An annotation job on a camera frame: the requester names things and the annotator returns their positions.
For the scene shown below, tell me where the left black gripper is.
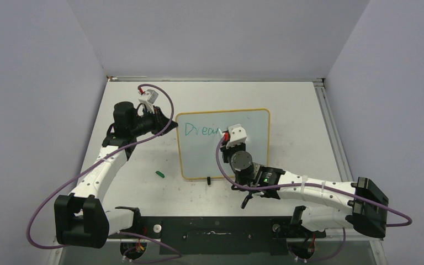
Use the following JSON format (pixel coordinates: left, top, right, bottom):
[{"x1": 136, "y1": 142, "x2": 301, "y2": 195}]
[{"x1": 130, "y1": 105, "x2": 178, "y2": 137}]

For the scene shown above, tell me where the yellow framed whiteboard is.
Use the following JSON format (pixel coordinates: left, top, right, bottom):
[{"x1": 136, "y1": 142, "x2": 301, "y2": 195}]
[{"x1": 175, "y1": 108, "x2": 271, "y2": 180}]

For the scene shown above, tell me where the green marker cap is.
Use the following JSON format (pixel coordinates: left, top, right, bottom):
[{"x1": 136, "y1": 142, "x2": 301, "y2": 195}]
[{"x1": 155, "y1": 171, "x2": 165, "y2": 178}]

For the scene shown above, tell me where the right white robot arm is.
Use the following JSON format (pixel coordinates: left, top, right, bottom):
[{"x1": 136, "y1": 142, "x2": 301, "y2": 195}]
[{"x1": 215, "y1": 143, "x2": 389, "y2": 239}]

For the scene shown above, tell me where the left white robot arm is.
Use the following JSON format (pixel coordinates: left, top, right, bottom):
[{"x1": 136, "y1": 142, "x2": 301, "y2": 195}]
[{"x1": 54, "y1": 102, "x2": 178, "y2": 248}]

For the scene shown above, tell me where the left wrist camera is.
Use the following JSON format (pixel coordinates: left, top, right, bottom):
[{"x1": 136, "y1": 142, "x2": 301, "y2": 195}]
[{"x1": 139, "y1": 88, "x2": 158, "y2": 113}]

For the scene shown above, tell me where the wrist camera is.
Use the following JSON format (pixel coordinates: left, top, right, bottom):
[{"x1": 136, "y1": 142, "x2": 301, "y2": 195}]
[
  {"x1": 139, "y1": 88, "x2": 158, "y2": 113},
  {"x1": 222, "y1": 124, "x2": 247, "y2": 149}
]

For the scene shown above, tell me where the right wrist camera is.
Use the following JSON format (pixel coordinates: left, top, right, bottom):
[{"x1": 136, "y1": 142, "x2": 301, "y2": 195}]
[{"x1": 222, "y1": 124, "x2": 247, "y2": 149}]

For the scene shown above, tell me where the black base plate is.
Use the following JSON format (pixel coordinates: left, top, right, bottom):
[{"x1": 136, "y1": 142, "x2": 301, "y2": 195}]
[{"x1": 111, "y1": 216, "x2": 326, "y2": 256}]

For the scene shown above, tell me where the aluminium frame rail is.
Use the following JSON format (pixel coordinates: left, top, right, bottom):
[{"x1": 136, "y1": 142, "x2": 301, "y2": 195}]
[{"x1": 312, "y1": 78, "x2": 385, "y2": 242}]

